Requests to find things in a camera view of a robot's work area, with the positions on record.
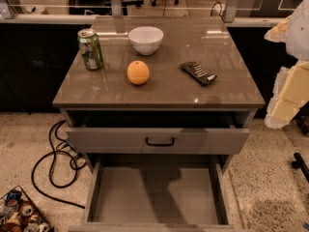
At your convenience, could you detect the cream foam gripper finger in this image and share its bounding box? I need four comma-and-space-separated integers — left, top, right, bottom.
264, 15, 291, 43

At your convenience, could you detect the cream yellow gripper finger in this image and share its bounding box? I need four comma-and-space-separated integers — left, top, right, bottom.
265, 61, 309, 129

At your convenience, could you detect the grey drawer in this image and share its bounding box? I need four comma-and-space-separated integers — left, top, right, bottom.
68, 110, 249, 155
69, 155, 243, 232

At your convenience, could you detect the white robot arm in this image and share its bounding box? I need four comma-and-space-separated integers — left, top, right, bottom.
265, 0, 309, 129

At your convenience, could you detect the grey top drawer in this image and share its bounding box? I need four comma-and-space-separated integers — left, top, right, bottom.
68, 110, 249, 155

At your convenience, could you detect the dark snack bar packet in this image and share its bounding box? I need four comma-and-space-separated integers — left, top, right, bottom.
180, 61, 216, 86

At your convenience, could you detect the white ceramic bowl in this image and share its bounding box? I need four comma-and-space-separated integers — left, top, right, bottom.
128, 26, 164, 56

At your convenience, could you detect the grey cabinet with glossy top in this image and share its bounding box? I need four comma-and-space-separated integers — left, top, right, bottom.
52, 15, 267, 232

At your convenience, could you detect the orange fruit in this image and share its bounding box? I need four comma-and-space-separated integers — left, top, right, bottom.
126, 61, 150, 85

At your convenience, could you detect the green soda can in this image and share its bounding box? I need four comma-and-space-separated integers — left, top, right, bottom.
77, 28, 104, 71

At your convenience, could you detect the black floor cable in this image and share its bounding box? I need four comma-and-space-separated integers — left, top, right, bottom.
30, 119, 88, 210

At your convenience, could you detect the wire basket of cans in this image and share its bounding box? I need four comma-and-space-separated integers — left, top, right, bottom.
0, 186, 55, 232

